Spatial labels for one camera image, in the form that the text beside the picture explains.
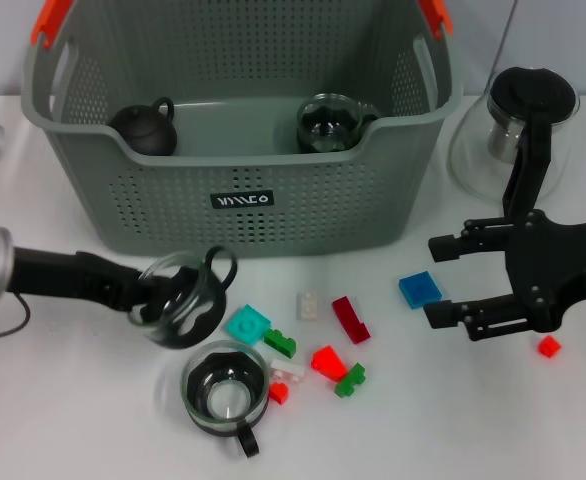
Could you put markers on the grey perforated plastic basket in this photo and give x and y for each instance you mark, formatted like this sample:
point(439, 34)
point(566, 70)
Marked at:
point(273, 225)

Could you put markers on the green toy brick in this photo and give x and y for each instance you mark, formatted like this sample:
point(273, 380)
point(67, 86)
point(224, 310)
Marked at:
point(350, 382)
point(280, 344)

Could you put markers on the large red toy brick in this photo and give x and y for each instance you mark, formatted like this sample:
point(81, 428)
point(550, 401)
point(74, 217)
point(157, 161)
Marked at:
point(328, 362)

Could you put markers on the blue square toy brick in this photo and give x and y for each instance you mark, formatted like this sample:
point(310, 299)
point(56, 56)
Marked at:
point(418, 289)

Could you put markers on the white narrow toy brick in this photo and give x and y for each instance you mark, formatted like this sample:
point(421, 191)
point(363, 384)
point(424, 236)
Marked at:
point(288, 371)

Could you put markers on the black clay teapot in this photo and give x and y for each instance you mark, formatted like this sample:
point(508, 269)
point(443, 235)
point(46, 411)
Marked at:
point(143, 132)

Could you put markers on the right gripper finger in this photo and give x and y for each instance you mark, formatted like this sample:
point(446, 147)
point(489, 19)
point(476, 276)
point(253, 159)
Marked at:
point(478, 237)
point(483, 317)

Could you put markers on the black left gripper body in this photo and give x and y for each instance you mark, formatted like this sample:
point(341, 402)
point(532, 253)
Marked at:
point(83, 280)

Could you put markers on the dark red toy brick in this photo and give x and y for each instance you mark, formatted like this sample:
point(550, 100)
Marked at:
point(350, 322)

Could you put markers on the cyan square toy brick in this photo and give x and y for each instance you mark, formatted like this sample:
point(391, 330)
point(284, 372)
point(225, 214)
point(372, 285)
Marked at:
point(245, 325)

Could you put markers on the small red toy brick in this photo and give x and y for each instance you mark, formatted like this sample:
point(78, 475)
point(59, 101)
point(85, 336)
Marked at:
point(279, 394)
point(550, 347)

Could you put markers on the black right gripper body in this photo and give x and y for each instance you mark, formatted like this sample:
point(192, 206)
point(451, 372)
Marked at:
point(558, 270)

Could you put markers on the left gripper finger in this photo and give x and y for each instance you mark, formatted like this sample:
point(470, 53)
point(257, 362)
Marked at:
point(173, 285)
point(148, 310)

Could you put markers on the glass teacup black sleeve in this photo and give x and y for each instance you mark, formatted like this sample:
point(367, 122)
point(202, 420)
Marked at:
point(183, 332)
point(228, 400)
point(323, 130)

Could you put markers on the off-white plate toy brick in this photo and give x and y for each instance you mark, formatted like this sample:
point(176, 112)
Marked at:
point(309, 307)

